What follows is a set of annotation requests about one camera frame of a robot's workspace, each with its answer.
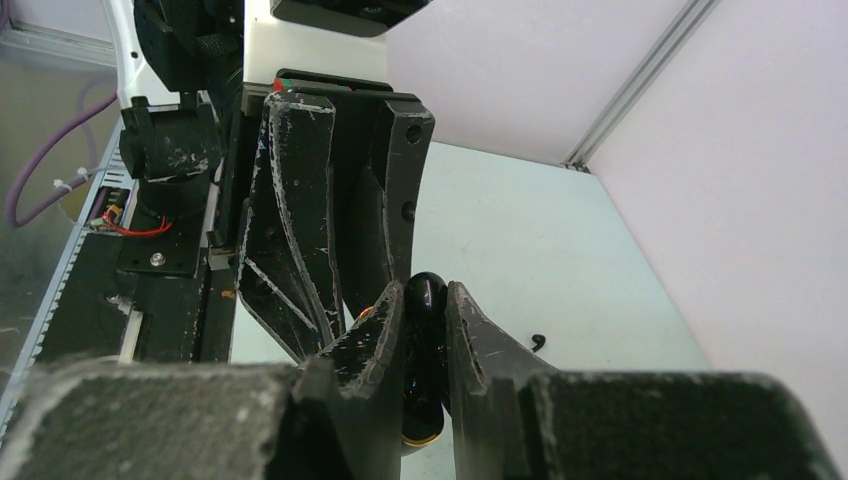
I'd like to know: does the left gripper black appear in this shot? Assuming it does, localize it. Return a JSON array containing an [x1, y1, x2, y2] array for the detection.
[[211, 69, 435, 362]]

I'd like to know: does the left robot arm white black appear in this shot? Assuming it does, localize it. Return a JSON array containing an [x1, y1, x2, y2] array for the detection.
[[105, 1, 435, 362]]

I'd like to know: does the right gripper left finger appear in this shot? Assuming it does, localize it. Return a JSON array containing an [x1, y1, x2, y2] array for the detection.
[[1, 282, 405, 479]]

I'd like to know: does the black earbud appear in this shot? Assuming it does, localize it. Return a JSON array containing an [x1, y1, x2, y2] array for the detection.
[[531, 333, 547, 353]]

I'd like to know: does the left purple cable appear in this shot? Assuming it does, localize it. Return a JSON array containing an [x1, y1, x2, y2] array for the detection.
[[0, 82, 121, 230]]

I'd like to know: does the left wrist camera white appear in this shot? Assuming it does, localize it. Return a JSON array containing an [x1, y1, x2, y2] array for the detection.
[[243, 0, 432, 87]]

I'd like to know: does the white slotted cable duct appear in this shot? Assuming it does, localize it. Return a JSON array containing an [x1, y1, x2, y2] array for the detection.
[[1, 120, 132, 435]]

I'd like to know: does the left aluminium frame post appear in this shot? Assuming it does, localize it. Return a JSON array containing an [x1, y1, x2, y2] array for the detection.
[[560, 0, 720, 173]]

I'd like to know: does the black earbud charging case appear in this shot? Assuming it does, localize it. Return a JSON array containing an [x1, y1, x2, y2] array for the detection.
[[402, 272, 451, 449]]

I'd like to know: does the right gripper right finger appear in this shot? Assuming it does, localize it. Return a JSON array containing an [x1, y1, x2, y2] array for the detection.
[[445, 282, 840, 479]]

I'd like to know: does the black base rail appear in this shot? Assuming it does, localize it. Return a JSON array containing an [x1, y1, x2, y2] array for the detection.
[[26, 198, 236, 365]]

